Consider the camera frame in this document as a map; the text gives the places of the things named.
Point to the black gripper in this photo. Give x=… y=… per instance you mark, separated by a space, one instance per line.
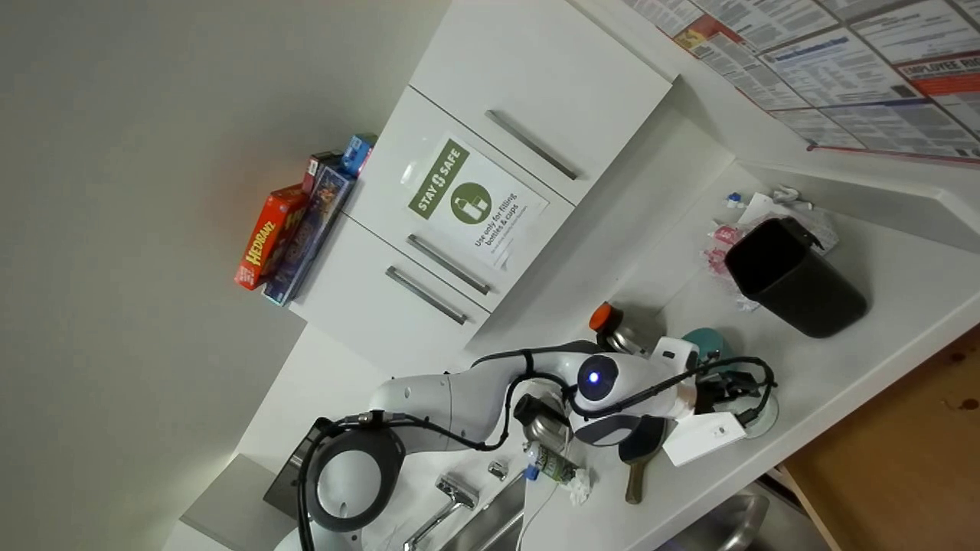
x=731 y=394

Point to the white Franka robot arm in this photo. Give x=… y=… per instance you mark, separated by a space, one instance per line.
x=461 y=394

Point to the teal bowl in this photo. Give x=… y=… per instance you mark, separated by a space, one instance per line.
x=707 y=340

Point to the black plastic bin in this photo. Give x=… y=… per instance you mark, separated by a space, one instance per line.
x=798 y=279

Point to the round steel bin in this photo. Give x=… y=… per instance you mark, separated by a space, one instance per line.
x=736 y=523

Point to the steel sink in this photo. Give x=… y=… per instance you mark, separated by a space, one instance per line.
x=490 y=523

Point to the steel faucet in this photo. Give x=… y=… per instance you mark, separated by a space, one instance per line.
x=454 y=490

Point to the green and white safety sign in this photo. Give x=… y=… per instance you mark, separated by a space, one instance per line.
x=478 y=204

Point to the round black base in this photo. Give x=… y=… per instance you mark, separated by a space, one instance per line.
x=356 y=479

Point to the small blue box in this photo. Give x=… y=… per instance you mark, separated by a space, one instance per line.
x=356 y=154

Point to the dark grey flat panel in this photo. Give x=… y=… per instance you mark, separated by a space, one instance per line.
x=293 y=471

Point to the long blue foil box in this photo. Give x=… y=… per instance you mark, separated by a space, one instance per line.
x=309 y=233

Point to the red cardboard box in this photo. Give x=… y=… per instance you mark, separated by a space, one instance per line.
x=268 y=238

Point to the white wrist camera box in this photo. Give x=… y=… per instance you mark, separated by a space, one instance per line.
x=704 y=440

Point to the large colourful wall poster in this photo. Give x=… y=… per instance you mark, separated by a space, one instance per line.
x=868 y=62

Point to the white wall cabinet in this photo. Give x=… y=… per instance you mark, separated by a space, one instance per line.
x=539 y=62

